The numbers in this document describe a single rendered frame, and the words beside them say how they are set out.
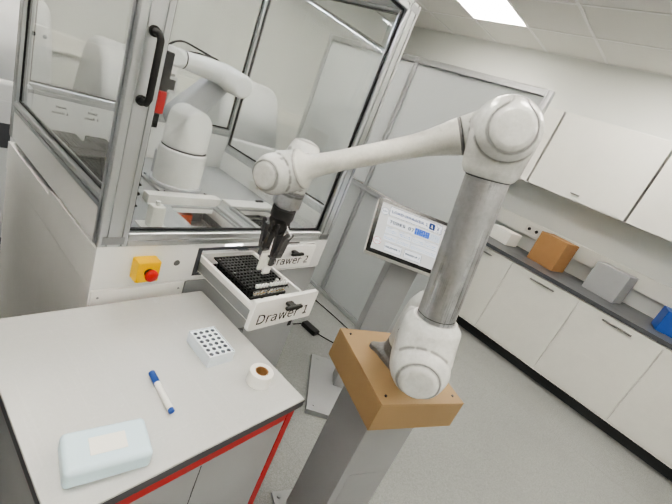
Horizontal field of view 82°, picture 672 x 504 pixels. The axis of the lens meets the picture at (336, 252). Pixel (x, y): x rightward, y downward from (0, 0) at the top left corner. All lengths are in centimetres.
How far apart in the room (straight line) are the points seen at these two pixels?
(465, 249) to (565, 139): 344
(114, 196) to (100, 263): 21
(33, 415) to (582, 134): 419
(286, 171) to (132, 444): 67
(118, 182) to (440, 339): 93
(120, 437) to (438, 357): 71
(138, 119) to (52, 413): 71
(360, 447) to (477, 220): 85
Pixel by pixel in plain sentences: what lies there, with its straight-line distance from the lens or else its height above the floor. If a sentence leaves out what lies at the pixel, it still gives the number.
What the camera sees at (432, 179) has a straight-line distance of 288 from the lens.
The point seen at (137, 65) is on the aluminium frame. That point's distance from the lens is 114.
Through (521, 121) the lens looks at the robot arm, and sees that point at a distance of 86.
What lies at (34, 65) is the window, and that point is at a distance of 189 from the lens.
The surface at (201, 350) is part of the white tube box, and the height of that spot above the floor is 79.
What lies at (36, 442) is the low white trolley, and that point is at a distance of 101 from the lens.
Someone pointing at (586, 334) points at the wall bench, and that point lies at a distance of 386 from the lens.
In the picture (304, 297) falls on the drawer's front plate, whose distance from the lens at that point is 136.
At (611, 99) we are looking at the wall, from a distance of 473.
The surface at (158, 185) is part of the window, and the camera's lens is 127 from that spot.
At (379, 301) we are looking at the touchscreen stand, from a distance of 218.
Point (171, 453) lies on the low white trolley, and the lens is 100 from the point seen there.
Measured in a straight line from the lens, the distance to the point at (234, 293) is 131.
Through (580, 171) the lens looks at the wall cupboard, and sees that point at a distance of 423.
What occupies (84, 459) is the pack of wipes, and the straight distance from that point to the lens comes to 93.
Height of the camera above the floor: 154
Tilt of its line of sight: 20 degrees down
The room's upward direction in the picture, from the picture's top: 23 degrees clockwise
